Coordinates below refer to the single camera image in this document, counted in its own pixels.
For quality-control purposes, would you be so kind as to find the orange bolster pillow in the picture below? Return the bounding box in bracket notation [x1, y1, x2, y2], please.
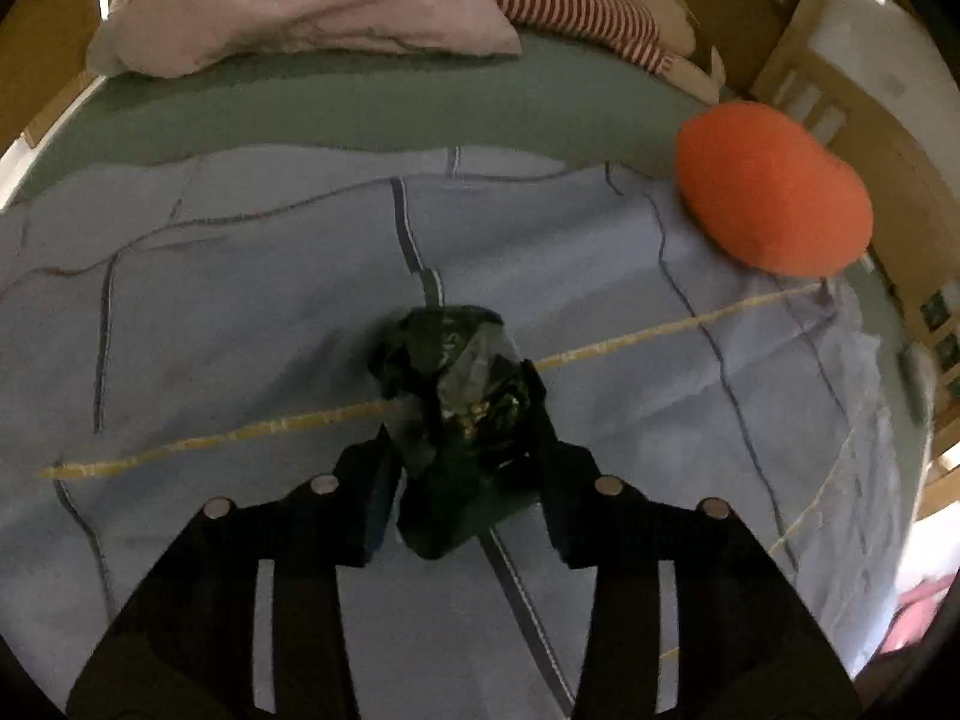
[674, 100, 875, 278]

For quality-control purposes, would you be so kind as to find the blue checked blanket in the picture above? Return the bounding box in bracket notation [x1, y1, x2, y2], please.
[0, 144, 929, 720]

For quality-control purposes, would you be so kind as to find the striped plush doll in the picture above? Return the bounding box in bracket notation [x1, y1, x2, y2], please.
[484, 0, 728, 104]

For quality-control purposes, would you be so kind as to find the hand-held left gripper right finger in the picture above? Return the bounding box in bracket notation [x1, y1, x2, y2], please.
[523, 358, 865, 720]

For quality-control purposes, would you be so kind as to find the dark green wrapper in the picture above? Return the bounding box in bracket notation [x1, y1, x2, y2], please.
[367, 304, 546, 560]

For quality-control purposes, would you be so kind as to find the green bed sheet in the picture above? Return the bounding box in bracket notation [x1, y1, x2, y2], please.
[15, 34, 937, 466]

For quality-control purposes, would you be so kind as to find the pink cloth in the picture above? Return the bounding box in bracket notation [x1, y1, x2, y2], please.
[876, 574, 947, 655]

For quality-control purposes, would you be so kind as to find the wooden bed frame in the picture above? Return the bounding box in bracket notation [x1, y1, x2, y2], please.
[0, 0, 960, 530]

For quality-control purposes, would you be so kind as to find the green sticker strip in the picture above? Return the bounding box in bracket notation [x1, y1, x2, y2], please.
[921, 289, 960, 398]

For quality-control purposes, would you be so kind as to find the pink pillow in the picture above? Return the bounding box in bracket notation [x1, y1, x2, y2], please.
[86, 0, 524, 80]

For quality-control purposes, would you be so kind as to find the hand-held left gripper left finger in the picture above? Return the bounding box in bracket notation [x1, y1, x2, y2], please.
[66, 426, 407, 720]

